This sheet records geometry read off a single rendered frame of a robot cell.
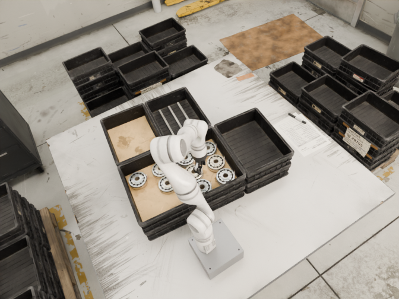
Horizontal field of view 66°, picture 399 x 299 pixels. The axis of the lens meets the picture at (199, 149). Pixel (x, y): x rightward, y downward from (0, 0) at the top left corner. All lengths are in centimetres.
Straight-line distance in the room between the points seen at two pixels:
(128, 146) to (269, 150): 86
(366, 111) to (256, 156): 114
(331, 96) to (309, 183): 116
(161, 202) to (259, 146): 66
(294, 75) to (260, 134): 139
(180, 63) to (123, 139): 141
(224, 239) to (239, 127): 72
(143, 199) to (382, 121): 182
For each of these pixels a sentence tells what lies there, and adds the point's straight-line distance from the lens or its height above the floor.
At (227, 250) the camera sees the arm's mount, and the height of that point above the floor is 81.
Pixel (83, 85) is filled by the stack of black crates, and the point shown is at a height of 48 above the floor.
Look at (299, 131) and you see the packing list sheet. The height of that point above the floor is 70.
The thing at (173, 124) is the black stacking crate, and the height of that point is 83.
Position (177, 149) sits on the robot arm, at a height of 154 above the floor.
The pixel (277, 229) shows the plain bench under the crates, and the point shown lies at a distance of 175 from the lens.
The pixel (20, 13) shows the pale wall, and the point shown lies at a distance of 458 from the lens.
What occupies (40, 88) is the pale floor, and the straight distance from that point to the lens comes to 418.
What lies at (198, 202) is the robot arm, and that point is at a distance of 119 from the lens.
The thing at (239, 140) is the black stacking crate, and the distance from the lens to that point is 188.
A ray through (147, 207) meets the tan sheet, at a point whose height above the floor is 83.
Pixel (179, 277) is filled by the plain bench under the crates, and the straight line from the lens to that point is 168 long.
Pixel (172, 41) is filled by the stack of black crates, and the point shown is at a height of 52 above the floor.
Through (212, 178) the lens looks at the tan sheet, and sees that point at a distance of 173.
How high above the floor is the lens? 231
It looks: 53 degrees down
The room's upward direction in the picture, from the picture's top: 9 degrees counter-clockwise
